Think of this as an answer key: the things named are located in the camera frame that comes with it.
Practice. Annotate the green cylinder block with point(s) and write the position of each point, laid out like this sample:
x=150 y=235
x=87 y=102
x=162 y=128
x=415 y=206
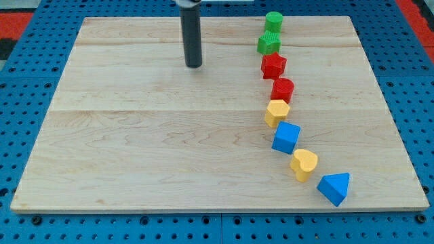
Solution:
x=273 y=22

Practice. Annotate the red star block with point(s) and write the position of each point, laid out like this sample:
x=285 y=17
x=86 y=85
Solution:
x=273 y=66

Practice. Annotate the red cylinder block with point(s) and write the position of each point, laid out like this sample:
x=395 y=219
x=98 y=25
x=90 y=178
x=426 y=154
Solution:
x=282 y=89

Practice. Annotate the blue triangle block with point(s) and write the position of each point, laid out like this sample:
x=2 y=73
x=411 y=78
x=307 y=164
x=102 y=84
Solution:
x=334 y=187

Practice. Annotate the green star block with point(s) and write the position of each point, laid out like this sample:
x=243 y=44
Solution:
x=269 y=43

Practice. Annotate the blue cube block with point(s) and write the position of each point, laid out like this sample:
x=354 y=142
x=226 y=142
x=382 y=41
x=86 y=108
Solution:
x=286 y=137

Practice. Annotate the light wooden board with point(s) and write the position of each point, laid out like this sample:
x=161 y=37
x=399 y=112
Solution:
x=132 y=130

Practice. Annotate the yellow heart block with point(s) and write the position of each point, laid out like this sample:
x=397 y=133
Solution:
x=303 y=164

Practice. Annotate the yellow hexagon block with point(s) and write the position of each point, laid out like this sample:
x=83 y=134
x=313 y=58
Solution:
x=277 y=110

